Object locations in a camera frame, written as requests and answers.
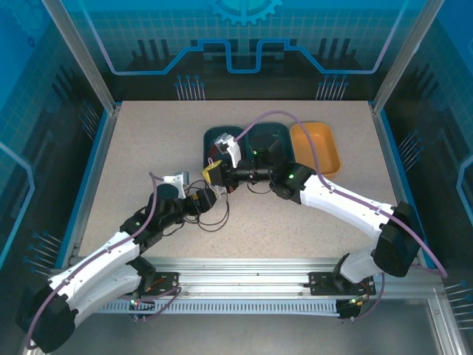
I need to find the thin white cable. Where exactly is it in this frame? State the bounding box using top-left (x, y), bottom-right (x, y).
top-left (205, 158), bottom-right (232, 203)

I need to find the thin black cable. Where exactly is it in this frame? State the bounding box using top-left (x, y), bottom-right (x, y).
top-left (184, 180), bottom-right (210, 197)
top-left (197, 192), bottom-right (233, 233)

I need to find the teal plastic bin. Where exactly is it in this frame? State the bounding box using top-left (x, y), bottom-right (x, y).
top-left (202, 125), bottom-right (248, 175)
top-left (245, 121), bottom-right (296, 175)

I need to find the orange plastic bin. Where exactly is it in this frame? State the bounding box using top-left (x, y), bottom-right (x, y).
top-left (290, 121), bottom-right (341, 179)

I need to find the grey steel sheet panel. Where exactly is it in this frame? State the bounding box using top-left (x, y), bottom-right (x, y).
top-left (66, 314), bottom-right (444, 355)

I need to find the thin black right gripper wire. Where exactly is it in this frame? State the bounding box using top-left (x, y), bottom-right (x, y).
top-left (246, 183), bottom-right (275, 195)

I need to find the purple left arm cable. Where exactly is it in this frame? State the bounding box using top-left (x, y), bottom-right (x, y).
top-left (24, 172), bottom-right (186, 351)

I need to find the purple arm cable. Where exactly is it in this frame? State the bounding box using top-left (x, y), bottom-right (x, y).
top-left (235, 110), bottom-right (449, 321)
top-left (24, 172), bottom-right (186, 351)

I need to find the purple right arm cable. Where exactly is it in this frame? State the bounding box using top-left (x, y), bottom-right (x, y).
top-left (235, 110), bottom-right (449, 321)

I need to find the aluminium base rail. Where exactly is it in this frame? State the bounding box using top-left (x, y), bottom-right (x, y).
top-left (73, 257), bottom-right (444, 300)

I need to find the white slotted cable duct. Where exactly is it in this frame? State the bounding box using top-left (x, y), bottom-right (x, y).
top-left (99, 298), bottom-right (341, 315)

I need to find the aluminium frame post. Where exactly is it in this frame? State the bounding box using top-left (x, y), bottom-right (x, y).
top-left (40, 0), bottom-right (123, 114)
top-left (371, 0), bottom-right (444, 115)

